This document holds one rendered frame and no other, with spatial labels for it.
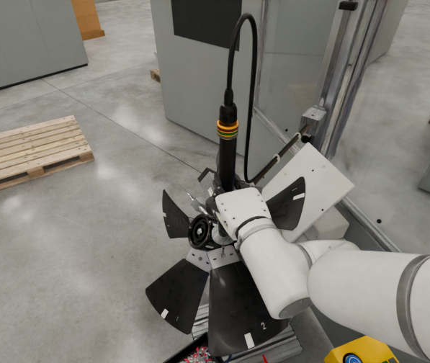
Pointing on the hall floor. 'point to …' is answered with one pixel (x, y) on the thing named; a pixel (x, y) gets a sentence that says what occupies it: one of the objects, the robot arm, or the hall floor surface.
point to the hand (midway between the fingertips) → (226, 181)
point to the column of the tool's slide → (336, 63)
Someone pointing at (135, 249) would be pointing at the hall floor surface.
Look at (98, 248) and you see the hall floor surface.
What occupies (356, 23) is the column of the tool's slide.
